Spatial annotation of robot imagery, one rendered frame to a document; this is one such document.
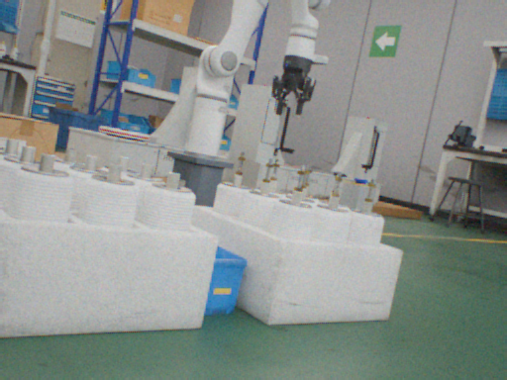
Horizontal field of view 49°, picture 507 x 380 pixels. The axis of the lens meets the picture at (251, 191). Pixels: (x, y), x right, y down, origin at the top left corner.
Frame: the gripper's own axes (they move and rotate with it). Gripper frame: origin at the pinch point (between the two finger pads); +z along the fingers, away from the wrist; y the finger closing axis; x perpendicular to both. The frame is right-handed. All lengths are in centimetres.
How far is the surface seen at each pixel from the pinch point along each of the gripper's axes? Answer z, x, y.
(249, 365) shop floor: 47, -41, 44
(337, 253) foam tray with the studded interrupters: 31.0, -6.7, 30.7
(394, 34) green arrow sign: -163, 482, -322
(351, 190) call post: 18.0, 25.0, 7.0
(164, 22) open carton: -107, 230, -444
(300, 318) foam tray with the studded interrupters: 46, -14, 30
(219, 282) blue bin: 40, -31, 21
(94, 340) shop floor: 47, -61, 28
